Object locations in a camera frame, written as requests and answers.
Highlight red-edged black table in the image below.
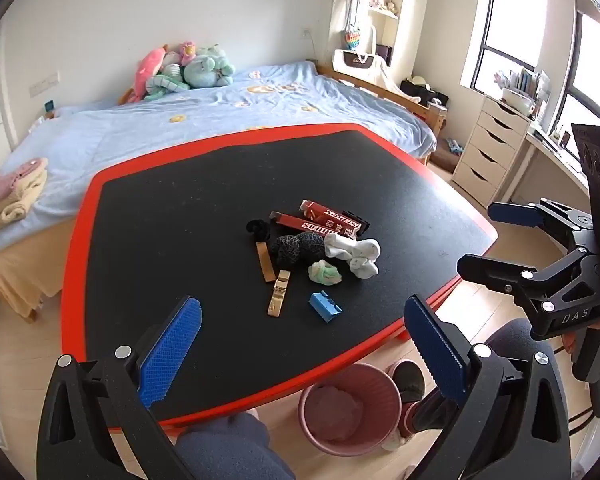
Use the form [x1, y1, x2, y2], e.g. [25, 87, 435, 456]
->
[60, 122, 499, 433]

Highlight yellow bed sheet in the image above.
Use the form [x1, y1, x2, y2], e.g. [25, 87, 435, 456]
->
[0, 217, 83, 323]

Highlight striped green plush toy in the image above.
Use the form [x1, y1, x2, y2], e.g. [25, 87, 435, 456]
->
[145, 74, 191, 102]

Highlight black patterned sock bundle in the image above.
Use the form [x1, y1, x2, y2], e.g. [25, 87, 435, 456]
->
[270, 232, 326, 268]

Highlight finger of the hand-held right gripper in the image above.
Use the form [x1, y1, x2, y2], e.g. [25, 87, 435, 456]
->
[456, 246, 600, 342]
[487, 198, 598, 246]

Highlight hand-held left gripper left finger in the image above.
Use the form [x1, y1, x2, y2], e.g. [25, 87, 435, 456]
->
[36, 296, 203, 480]

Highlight white tote bag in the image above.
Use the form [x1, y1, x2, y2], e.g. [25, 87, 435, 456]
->
[332, 47, 388, 73]

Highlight pink folded towel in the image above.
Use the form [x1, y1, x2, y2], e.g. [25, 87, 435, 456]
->
[0, 157, 48, 206]

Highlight white wall shelf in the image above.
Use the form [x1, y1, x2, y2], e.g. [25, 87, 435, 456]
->
[330, 0, 411, 66]

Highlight folded towels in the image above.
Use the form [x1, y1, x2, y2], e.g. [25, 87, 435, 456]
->
[0, 170, 48, 236]

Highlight black bag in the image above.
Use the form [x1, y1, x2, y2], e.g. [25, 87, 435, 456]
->
[400, 77, 451, 108]

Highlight pink plush toy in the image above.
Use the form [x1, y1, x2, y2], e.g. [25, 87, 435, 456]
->
[134, 47, 168, 103]

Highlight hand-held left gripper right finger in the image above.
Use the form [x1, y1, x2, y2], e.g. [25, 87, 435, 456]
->
[403, 294, 573, 480]

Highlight gold patterned wrapper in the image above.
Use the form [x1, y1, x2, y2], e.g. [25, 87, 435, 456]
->
[266, 270, 292, 318]

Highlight brown paper strip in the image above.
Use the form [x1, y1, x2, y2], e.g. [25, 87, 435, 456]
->
[255, 241, 276, 285]

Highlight long red carton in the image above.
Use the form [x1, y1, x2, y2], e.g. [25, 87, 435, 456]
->
[269, 211, 363, 241]

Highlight teal plush toy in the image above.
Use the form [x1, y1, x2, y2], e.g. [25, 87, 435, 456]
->
[182, 47, 236, 88]

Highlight blue plastic clip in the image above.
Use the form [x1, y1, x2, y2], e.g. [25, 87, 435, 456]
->
[308, 290, 342, 322]

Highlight white drawer chest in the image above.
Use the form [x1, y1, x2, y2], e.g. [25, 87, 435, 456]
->
[451, 95, 533, 208]

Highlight white desk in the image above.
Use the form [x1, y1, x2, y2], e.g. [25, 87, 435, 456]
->
[525, 125, 593, 186]

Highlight green and white sock ball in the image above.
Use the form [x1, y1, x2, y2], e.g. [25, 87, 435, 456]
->
[307, 259, 344, 287]

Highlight person's left leg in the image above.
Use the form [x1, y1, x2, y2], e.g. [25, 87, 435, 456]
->
[172, 407, 296, 480]

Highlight white storage box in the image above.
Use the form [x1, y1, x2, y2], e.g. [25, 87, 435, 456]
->
[501, 87, 536, 115]

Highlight black shoe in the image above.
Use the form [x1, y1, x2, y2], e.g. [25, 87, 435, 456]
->
[390, 359, 427, 403]

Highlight white sock bundle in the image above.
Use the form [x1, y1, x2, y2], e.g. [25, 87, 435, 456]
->
[322, 232, 382, 279]

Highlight wall switch panel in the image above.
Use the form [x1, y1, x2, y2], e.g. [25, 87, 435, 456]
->
[28, 74, 61, 96]

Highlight bed with blue sheet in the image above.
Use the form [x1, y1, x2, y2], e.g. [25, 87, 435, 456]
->
[0, 60, 438, 261]

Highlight row of books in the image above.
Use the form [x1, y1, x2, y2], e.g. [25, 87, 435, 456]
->
[495, 67, 551, 111]

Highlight window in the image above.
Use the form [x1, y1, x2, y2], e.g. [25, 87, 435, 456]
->
[460, 0, 600, 161]

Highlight pink ribbed waste bin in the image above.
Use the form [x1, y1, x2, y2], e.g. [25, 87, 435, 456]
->
[298, 363, 403, 457]

